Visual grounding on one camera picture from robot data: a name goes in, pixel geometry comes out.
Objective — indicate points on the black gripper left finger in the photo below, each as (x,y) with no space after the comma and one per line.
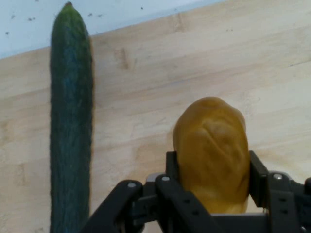
(170,199)

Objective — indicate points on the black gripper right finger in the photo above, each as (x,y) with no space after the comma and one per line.
(281,201)

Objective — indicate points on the dark green cucumber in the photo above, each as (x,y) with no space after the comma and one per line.
(71,109)

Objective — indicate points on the bamboo cutting board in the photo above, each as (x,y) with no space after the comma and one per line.
(194,60)

